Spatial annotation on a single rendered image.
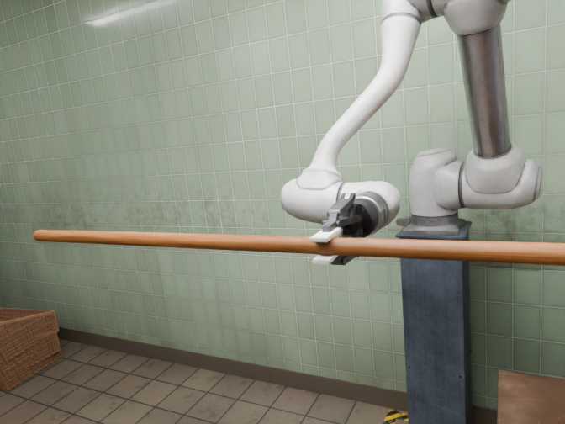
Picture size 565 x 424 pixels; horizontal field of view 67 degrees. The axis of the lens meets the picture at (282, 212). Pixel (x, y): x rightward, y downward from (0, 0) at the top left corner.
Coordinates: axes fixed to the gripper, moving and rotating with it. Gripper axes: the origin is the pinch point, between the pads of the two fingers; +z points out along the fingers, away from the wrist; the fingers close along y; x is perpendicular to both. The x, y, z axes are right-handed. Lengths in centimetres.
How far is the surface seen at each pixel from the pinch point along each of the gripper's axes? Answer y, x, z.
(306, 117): -23, 54, -121
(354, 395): 117, 41, -119
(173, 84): -48, 129, -121
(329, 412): 120, 50, -106
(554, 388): 62, -40, -66
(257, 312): 78, 93, -120
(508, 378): 62, -28, -68
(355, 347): 90, 39, -120
